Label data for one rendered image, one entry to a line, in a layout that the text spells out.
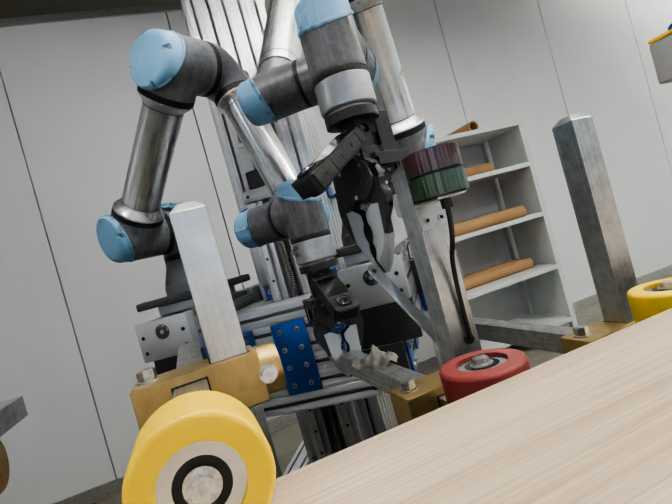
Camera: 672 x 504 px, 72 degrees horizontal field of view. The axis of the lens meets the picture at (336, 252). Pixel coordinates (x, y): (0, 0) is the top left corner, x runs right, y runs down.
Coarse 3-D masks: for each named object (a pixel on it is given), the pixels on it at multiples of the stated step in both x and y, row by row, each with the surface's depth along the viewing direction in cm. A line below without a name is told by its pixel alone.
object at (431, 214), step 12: (444, 168) 46; (456, 192) 47; (420, 204) 50; (432, 204) 52; (444, 204) 48; (420, 216) 51; (432, 216) 52; (444, 216) 52; (432, 228) 52; (456, 276) 51; (456, 288) 51; (468, 324) 52; (468, 336) 52
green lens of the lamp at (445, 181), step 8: (456, 168) 46; (464, 168) 48; (424, 176) 47; (432, 176) 46; (440, 176) 46; (448, 176) 46; (456, 176) 46; (464, 176) 47; (408, 184) 49; (416, 184) 47; (424, 184) 47; (432, 184) 46; (440, 184) 46; (448, 184) 46; (456, 184) 46; (464, 184) 47; (416, 192) 48; (424, 192) 47; (432, 192) 46; (440, 192) 46; (416, 200) 48
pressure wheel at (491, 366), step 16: (480, 352) 46; (496, 352) 44; (512, 352) 43; (448, 368) 43; (464, 368) 43; (480, 368) 42; (496, 368) 40; (512, 368) 39; (528, 368) 41; (448, 384) 41; (464, 384) 40; (480, 384) 39; (448, 400) 42
